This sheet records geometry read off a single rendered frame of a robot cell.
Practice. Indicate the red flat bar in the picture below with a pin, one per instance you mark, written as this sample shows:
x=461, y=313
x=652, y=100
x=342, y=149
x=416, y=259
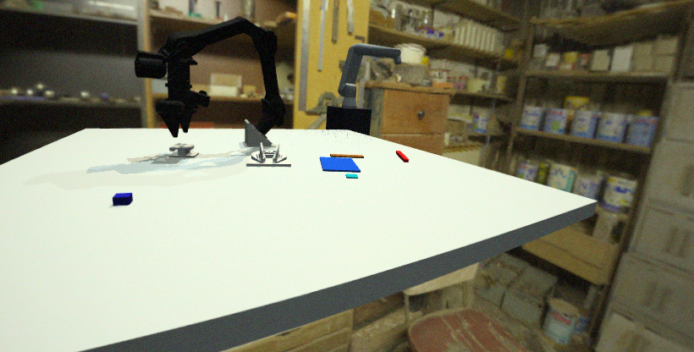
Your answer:
x=402, y=156

